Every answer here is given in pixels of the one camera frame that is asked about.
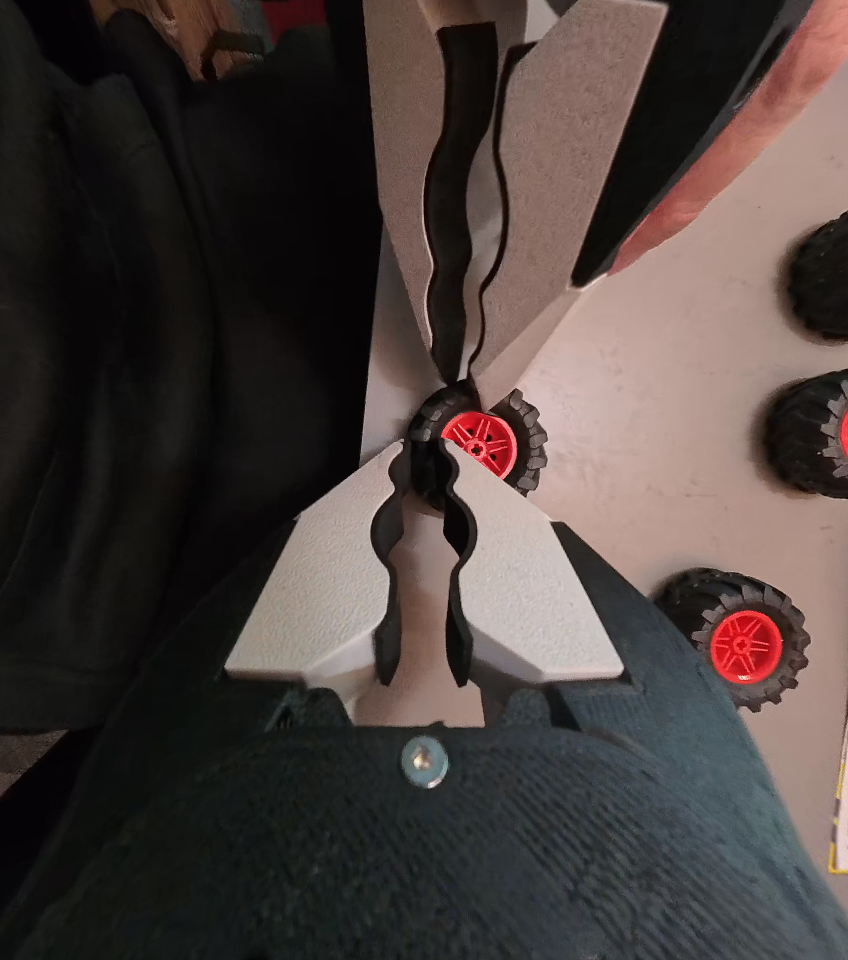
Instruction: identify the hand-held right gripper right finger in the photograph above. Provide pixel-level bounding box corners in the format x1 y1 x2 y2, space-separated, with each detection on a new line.
439 442 633 725

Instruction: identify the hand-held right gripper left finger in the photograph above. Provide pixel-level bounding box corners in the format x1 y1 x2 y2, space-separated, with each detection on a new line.
225 441 411 725

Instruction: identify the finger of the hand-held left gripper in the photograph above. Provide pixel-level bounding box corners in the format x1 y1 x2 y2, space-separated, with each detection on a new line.
469 0 671 397
364 0 500 380

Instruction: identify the black toy wheel red hub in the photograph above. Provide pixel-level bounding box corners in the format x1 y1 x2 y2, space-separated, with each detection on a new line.
787 191 848 342
652 567 811 714
407 381 549 511

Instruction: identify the grey desk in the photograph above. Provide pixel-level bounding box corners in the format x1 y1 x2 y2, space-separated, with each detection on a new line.
360 0 848 960

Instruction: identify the person's left hand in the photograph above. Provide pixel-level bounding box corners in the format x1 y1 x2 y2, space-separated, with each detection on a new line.
610 0 848 273

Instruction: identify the wooden furniture piece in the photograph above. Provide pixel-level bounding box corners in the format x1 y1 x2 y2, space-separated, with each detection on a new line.
90 0 275 84

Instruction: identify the dark cloth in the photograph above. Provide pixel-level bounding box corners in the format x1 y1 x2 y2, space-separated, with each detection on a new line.
0 0 383 759

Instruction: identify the small red piece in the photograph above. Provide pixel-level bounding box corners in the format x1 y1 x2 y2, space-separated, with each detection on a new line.
765 367 848 500

